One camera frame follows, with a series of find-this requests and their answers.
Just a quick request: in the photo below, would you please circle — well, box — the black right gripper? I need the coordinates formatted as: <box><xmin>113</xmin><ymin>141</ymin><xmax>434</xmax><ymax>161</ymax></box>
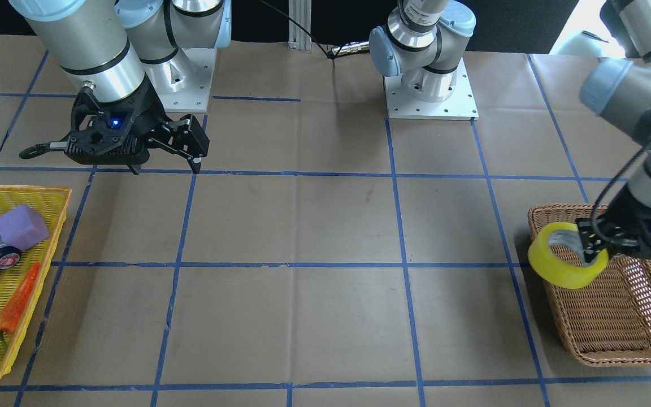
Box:
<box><xmin>128</xmin><ymin>76</ymin><xmax>210</xmax><ymax>175</ymax></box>

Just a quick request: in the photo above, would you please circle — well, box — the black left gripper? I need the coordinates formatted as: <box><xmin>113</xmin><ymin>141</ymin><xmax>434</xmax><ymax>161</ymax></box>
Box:
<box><xmin>576</xmin><ymin>187</ymin><xmax>651</xmax><ymax>265</ymax></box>

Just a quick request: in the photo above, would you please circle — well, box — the yellow tape roll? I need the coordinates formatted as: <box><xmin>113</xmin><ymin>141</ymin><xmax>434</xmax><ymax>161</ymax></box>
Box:
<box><xmin>527</xmin><ymin>222</ymin><xmax>610</xmax><ymax>289</ymax></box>

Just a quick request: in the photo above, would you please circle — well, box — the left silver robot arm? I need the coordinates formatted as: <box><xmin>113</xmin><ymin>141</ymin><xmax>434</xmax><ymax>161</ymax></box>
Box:
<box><xmin>368</xmin><ymin>1</ymin><xmax>651</xmax><ymax>265</ymax></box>

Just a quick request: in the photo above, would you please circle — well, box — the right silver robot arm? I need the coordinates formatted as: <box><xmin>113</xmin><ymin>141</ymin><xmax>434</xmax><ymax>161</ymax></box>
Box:
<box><xmin>11</xmin><ymin>1</ymin><xmax>232</xmax><ymax>174</ymax></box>

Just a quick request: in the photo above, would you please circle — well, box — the brown wicker basket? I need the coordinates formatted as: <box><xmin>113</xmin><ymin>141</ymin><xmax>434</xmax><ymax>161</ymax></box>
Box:
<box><xmin>527</xmin><ymin>203</ymin><xmax>651</xmax><ymax>367</ymax></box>

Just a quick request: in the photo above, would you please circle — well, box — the purple foam cube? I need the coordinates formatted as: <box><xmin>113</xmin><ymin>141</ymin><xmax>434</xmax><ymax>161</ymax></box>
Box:
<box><xmin>0</xmin><ymin>204</ymin><xmax>51</xmax><ymax>252</ymax></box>

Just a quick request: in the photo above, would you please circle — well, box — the orange toy carrot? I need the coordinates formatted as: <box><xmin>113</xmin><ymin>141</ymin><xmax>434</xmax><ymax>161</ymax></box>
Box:
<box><xmin>0</xmin><ymin>261</ymin><xmax>41</xmax><ymax>334</ymax></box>

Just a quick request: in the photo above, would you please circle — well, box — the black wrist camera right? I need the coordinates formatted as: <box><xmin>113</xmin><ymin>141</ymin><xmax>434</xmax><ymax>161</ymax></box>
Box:
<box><xmin>19</xmin><ymin>81</ymin><xmax>147</xmax><ymax>166</ymax></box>

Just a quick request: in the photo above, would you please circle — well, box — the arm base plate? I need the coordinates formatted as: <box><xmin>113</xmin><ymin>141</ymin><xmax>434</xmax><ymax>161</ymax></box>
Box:
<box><xmin>134</xmin><ymin>45</ymin><xmax>218</xmax><ymax>114</ymax></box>
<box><xmin>383</xmin><ymin>60</ymin><xmax>480</xmax><ymax>120</ymax></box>

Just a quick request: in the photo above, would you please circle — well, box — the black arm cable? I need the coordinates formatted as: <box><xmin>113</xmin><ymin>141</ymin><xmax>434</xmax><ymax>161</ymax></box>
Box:
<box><xmin>255</xmin><ymin>0</ymin><xmax>371</xmax><ymax>62</ymax></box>

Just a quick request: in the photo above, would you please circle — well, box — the aluminium frame post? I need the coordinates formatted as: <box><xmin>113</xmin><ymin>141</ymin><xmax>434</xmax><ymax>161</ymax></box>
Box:
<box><xmin>288</xmin><ymin>0</ymin><xmax>313</xmax><ymax>53</ymax></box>

